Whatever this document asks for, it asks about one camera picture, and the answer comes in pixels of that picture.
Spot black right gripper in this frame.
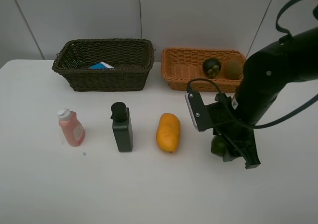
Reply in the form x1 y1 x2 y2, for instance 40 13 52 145
207 84 281 169

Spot green avocado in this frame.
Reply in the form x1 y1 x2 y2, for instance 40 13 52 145
211 136 226 157

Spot brown kiwi fruit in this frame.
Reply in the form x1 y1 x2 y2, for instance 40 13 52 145
224 61 241 80

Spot dark mangosteen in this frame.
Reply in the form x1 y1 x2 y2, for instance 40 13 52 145
202 58 222 79

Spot blue object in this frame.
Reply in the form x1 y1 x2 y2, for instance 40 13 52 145
89 63 107 70

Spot white pink marker pen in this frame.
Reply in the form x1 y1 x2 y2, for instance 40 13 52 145
101 62 114 69

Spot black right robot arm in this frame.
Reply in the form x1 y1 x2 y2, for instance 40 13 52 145
207 28 318 169

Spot yellow mango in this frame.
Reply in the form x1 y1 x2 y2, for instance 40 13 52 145
156 113 181 153

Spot orange wicker basket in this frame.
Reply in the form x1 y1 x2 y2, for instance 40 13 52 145
161 48 246 93

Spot black pump bottle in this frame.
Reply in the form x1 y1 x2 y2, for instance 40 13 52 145
111 102 133 152

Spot dark brown wicker basket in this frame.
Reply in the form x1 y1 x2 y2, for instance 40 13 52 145
52 38 155 92

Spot pink bottle white cap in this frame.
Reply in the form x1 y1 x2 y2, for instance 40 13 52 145
57 109 85 147

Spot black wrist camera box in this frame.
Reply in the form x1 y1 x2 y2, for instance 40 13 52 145
185 91 212 132

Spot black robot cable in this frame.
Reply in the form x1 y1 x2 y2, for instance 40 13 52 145
186 0 318 157

